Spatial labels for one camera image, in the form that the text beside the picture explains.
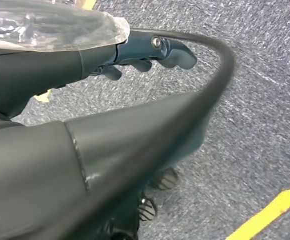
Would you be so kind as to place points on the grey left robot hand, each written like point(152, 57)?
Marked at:
point(35, 66)

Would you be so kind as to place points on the black ribbed robot foot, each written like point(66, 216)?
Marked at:
point(147, 210)
point(166, 180)

